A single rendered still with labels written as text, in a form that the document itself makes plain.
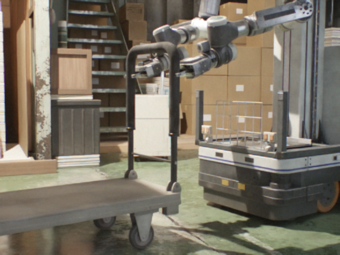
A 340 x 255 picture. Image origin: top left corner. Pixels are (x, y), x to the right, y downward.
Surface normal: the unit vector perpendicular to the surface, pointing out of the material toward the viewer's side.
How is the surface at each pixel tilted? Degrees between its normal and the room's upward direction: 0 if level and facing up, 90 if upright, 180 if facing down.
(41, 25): 90
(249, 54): 90
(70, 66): 90
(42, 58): 90
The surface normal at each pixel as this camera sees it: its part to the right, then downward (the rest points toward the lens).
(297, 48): -0.80, 0.04
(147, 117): 0.11, 0.08
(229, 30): 0.45, 0.35
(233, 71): 0.39, 0.08
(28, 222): 0.59, 0.07
